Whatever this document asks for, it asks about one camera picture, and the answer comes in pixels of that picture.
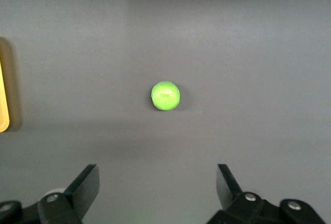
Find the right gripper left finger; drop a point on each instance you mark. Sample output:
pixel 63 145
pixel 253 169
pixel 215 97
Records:
pixel 82 190

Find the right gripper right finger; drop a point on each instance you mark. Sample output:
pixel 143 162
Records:
pixel 227 187

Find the green toy apple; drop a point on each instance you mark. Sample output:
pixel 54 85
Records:
pixel 165 96

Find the yellow plastic tray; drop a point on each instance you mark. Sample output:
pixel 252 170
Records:
pixel 3 105

